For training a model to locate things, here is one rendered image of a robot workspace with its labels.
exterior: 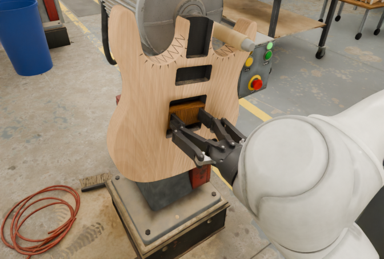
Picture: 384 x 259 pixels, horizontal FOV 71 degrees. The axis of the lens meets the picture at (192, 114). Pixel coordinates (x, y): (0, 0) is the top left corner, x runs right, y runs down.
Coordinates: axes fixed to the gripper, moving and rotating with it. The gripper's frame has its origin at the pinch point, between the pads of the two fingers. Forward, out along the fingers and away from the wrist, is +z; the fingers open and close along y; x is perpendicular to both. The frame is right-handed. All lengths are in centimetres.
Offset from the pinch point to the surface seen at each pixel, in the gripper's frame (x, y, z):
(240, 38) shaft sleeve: 18.8, 8.2, -2.7
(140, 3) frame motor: 20.3, -3.1, 20.9
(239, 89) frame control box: -6.2, 34.1, 16.8
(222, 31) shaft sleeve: 18.5, 8.0, 2.9
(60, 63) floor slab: -104, 24, 296
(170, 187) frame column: -66, 23, 34
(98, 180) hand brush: -104, 4, 90
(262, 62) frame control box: 3.2, 41.7, 16.7
